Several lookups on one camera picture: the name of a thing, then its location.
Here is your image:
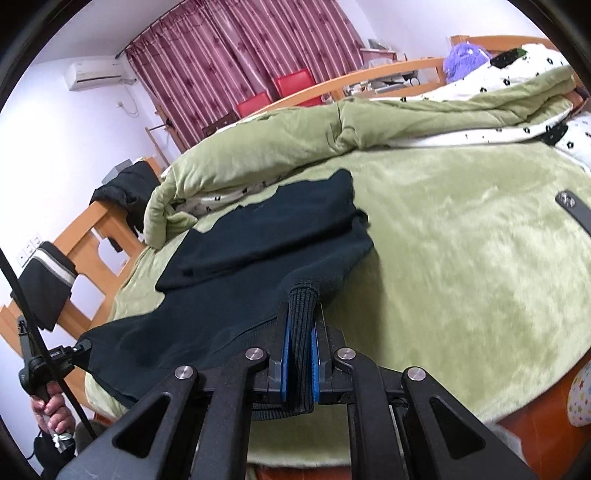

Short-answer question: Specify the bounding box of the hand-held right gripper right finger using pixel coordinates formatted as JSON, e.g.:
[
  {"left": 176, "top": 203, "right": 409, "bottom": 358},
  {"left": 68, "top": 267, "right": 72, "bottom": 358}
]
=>
[{"left": 311, "top": 307, "right": 541, "bottom": 480}]

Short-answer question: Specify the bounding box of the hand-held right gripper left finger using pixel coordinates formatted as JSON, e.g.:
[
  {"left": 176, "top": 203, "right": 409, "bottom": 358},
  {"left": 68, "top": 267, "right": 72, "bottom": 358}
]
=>
[{"left": 55, "top": 302, "right": 291, "bottom": 480}]

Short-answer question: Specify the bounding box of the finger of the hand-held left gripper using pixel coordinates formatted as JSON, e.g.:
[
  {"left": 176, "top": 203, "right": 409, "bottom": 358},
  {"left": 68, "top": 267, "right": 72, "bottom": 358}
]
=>
[{"left": 44, "top": 338, "right": 93, "bottom": 370}]

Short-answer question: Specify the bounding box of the black sweater with blue emblem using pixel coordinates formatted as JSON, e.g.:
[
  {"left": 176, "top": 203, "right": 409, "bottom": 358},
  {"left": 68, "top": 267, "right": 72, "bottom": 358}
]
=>
[{"left": 83, "top": 168, "right": 375, "bottom": 414}]

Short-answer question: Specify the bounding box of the person's left hand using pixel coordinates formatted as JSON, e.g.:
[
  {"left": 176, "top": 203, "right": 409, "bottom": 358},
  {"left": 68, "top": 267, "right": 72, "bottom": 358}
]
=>
[{"left": 30, "top": 383, "right": 77, "bottom": 437}]

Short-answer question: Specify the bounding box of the black garment with striped hem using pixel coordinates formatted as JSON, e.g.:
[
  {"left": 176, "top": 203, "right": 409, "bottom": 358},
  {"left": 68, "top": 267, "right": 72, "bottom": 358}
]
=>
[{"left": 16, "top": 242, "right": 79, "bottom": 330}]

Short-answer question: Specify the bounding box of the black jacket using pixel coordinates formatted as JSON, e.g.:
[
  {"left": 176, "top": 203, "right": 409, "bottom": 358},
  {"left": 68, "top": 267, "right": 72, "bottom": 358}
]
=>
[{"left": 90, "top": 161, "right": 162, "bottom": 236}]

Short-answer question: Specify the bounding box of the grey box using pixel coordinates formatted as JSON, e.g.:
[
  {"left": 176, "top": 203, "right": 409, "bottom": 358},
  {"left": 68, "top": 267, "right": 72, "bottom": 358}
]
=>
[{"left": 102, "top": 158, "right": 134, "bottom": 183}]

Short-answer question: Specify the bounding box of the green quilt with floral lining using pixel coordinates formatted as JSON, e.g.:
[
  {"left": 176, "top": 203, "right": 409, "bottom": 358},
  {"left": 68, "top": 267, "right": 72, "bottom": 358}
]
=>
[{"left": 144, "top": 41, "right": 591, "bottom": 247}]

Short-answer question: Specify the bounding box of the wooden coat rack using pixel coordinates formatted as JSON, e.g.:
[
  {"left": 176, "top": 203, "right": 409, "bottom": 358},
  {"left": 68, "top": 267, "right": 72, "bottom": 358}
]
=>
[{"left": 145, "top": 117, "right": 185, "bottom": 162}]

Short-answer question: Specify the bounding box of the dark wooden chair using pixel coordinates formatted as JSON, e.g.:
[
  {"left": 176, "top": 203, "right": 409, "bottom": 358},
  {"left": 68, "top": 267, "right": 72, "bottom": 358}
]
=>
[{"left": 202, "top": 115, "right": 236, "bottom": 138}]

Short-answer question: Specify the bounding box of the red chair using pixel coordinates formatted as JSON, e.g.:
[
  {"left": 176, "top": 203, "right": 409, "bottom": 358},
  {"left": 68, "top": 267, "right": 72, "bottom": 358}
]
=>
[
  {"left": 276, "top": 69, "right": 317, "bottom": 100},
  {"left": 235, "top": 91, "right": 273, "bottom": 118}
]

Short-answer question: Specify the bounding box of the white star print cushion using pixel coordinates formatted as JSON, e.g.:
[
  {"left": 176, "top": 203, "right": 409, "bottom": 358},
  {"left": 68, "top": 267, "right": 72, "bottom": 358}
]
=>
[{"left": 568, "top": 369, "right": 591, "bottom": 428}]

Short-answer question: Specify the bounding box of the white air conditioner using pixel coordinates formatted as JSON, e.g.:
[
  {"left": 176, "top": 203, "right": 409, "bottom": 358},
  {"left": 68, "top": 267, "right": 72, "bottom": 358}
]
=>
[{"left": 65, "top": 58, "right": 127, "bottom": 90}]

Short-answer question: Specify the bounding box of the black smartphone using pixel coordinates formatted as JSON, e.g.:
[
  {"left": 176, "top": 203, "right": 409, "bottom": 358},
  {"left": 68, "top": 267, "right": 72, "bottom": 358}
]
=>
[{"left": 555, "top": 190, "right": 591, "bottom": 227}]

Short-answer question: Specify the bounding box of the red floral curtain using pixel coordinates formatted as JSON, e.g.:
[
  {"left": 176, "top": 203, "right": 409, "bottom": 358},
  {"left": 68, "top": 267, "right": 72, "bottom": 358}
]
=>
[{"left": 124, "top": 0, "right": 365, "bottom": 151}]

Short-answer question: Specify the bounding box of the pile of packaging clutter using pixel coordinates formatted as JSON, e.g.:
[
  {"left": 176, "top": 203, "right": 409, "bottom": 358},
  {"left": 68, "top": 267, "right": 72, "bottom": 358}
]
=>
[{"left": 360, "top": 39, "right": 421, "bottom": 90}]

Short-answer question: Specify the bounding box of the purple plush toy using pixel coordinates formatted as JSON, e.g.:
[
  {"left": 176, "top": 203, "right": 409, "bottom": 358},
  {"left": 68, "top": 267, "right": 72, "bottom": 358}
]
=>
[{"left": 443, "top": 41, "right": 490, "bottom": 84}]

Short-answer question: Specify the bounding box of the white floral pillow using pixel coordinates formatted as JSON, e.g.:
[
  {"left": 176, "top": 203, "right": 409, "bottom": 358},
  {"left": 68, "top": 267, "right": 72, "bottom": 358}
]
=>
[{"left": 545, "top": 108, "right": 591, "bottom": 171}]

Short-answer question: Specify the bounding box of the black cable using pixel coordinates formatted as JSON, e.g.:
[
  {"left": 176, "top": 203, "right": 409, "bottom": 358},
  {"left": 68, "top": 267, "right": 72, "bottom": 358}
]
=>
[{"left": 0, "top": 248, "right": 100, "bottom": 440}]

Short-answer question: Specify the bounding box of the white wall socket panel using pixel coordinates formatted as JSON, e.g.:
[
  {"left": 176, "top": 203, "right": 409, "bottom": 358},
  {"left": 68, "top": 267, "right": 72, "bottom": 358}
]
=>
[{"left": 17, "top": 237, "right": 43, "bottom": 266}]

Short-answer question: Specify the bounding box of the wooden bed frame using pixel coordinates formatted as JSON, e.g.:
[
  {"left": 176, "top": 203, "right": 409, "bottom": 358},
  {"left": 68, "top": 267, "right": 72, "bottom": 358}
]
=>
[{"left": 0, "top": 34, "right": 591, "bottom": 480}]

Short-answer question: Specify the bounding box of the air conditioner power cord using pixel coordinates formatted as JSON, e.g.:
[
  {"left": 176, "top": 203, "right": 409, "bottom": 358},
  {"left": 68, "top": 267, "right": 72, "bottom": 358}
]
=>
[{"left": 117, "top": 85, "right": 140, "bottom": 117}]

